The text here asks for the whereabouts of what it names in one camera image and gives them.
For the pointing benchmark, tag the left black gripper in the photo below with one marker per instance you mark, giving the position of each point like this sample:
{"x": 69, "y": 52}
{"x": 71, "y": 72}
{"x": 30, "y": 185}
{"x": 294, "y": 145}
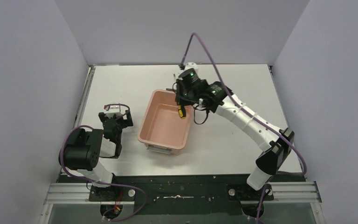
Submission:
{"x": 115, "y": 119}

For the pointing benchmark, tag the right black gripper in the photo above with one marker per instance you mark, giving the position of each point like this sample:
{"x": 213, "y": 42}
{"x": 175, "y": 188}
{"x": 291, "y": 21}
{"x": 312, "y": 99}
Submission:
{"x": 181, "y": 99}

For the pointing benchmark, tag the yellow black handled screwdriver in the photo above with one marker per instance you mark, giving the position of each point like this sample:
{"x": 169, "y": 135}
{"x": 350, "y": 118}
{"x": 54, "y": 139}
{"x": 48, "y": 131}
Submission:
{"x": 182, "y": 111}

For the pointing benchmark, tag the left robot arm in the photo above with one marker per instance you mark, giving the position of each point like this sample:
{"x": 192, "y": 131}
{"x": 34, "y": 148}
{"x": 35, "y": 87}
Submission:
{"x": 82, "y": 150}

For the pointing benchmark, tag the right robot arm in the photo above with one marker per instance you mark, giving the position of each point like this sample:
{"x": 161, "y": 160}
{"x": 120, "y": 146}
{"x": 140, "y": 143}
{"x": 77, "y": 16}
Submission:
{"x": 219, "y": 99}

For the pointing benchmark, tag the pink plastic bin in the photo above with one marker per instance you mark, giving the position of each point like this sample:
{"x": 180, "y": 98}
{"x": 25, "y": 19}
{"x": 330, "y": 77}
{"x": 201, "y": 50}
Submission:
{"x": 162, "y": 129}

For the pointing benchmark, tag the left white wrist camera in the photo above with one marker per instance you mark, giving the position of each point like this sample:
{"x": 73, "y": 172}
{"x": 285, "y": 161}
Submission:
{"x": 113, "y": 109}

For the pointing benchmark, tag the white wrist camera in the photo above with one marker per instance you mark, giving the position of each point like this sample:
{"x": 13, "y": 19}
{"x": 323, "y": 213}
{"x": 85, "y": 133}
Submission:
{"x": 113, "y": 109}
{"x": 191, "y": 65}

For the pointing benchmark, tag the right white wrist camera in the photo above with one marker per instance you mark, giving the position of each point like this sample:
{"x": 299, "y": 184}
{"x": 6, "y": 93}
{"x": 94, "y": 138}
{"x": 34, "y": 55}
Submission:
{"x": 191, "y": 65}

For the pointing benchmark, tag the aluminium left side rail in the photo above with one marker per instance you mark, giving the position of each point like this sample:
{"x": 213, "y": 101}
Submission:
{"x": 84, "y": 96}

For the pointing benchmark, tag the aluminium rail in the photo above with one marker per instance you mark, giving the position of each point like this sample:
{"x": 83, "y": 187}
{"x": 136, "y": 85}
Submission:
{"x": 84, "y": 96}
{"x": 278, "y": 192}

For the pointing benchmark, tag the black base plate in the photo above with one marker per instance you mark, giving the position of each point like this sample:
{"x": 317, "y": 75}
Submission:
{"x": 187, "y": 206}

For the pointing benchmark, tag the aluminium front rail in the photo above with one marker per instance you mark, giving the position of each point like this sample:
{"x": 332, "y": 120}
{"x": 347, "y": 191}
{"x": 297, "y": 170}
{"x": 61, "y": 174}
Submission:
{"x": 278, "y": 192}

